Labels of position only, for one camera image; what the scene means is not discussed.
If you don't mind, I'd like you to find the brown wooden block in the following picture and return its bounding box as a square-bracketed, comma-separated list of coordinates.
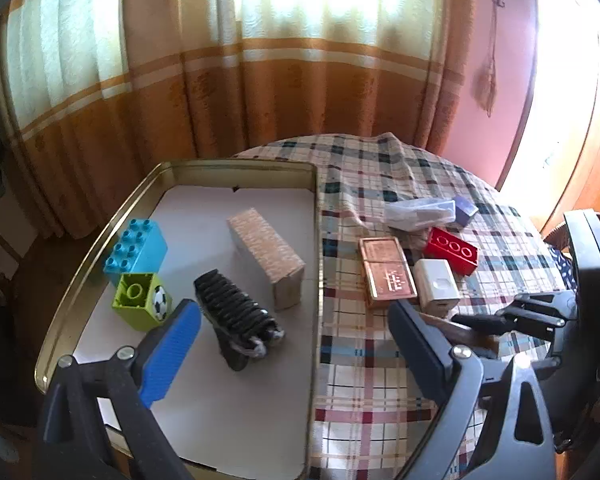
[419, 312, 500, 359]

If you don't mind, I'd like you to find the green soccer toy brick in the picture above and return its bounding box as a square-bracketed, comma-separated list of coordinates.
[112, 273, 172, 333]

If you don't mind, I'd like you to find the white power adapter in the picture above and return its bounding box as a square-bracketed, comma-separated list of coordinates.
[413, 258, 460, 318]

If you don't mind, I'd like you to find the red toy brick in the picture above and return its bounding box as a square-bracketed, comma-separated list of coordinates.
[422, 226, 478, 276]

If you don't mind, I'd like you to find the black ribbed hair clip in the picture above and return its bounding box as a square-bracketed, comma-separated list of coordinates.
[194, 269, 285, 372]

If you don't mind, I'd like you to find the copper metallic box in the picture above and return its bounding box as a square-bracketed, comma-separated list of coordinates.
[358, 236, 417, 309]

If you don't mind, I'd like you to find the cyan toy brick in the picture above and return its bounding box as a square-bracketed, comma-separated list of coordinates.
[104, 219, 168, 287]

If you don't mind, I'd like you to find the purple cube block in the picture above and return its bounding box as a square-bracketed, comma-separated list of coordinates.
[453, 195, 479, 228]

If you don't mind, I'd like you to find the white card box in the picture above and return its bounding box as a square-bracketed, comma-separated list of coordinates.
[227, 208, 306, 311]

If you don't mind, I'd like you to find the blue feather pattern cushion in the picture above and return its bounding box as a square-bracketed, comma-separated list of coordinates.
[548, 246, 578, 290]

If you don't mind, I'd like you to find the plaid tablecloth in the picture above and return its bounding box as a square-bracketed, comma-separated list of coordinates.
[247, 132, 564, 479]

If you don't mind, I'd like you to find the gold metal tin box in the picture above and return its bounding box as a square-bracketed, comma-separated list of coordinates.
[34, 158, 323, 479]

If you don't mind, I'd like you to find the orange cream curtain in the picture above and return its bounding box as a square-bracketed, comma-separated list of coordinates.
[0, 0, 475, 238]

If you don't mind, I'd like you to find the hanging wall tassel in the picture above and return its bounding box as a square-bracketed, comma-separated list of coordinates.
[476, 0, 505, 117]

